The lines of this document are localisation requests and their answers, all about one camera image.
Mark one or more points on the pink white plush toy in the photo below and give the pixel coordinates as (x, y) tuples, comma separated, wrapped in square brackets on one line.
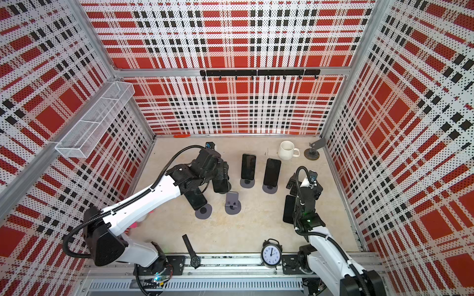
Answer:
[(139, 222)]

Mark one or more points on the white wire mesh basket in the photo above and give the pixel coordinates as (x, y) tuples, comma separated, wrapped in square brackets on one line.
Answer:
[(82, 139)]

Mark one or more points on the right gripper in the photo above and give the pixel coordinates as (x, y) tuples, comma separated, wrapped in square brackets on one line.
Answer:
[(292, 182)]

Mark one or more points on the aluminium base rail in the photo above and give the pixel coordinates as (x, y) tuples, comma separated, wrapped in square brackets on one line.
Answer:
[(218, 272)]

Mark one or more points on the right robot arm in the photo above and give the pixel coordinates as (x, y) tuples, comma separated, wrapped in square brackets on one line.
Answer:
[(341, 274)]

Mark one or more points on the grey stand back centre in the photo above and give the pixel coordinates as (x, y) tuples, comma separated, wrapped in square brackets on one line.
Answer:
[(247, 184)]

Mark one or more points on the white ceramic mug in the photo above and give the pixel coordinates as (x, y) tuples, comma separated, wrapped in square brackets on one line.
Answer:
[(287, 150)]

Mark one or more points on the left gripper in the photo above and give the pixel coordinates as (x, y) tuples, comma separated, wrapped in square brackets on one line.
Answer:
[(222, 168)]

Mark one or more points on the black wrist watch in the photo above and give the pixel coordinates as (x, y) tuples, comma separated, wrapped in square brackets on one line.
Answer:
[(195, 260)]

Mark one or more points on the grey stand back left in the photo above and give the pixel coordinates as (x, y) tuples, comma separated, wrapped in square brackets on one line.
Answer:
[(225, 187)]

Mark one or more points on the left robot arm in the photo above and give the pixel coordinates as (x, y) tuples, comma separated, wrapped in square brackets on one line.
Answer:
[(102, 238)]

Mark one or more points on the green phone back centre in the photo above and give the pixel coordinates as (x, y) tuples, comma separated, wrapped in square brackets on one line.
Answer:
[(248, 167)]

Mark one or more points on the grey stand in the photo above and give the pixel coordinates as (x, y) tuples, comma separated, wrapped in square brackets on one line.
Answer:
[(225, 187), (204, 212), (247, 184)]

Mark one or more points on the black hook rail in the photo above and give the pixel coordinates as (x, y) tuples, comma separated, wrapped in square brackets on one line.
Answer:
[(260, 72)]

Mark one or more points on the black alarm clock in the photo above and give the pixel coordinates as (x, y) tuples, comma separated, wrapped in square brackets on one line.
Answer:
[(271, 253)]

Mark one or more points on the red marker pen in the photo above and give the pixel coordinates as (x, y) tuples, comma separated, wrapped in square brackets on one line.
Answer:
[(179, 136)]

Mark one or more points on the grey stand far left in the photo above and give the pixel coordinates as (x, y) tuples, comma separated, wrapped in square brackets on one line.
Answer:
[(204, 212)]

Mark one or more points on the purple phone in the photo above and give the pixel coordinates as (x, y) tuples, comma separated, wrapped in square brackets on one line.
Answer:
[(221, 175)]

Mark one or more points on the black phone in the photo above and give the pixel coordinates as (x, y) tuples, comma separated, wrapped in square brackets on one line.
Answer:
[(196, 199), (272, 172), (289, 209)]

